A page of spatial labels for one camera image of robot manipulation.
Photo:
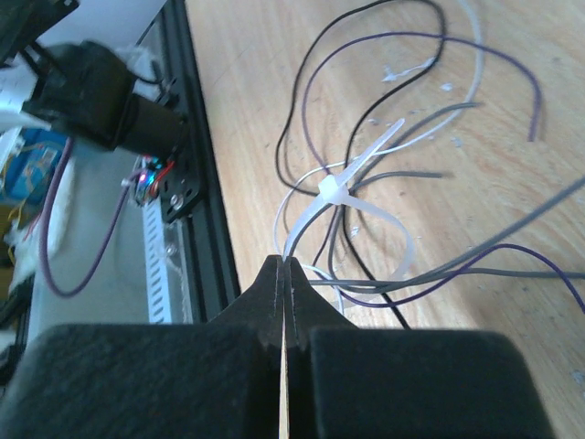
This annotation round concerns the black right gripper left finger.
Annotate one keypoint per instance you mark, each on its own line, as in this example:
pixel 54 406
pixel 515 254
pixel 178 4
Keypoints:
pixel 213 380

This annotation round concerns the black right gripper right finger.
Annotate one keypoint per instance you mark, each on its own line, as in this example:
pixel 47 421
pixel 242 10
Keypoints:
pixel 351 382

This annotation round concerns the white zip tie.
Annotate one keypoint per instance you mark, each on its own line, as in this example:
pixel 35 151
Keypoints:
pixel 334 191

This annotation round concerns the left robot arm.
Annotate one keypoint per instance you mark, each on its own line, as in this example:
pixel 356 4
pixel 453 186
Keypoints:
pixel 83 90

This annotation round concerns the light blue cable duct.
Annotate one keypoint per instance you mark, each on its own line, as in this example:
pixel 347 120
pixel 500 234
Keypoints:
pixel 156 270

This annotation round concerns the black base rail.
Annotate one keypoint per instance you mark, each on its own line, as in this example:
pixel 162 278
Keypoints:
pixel 194 202

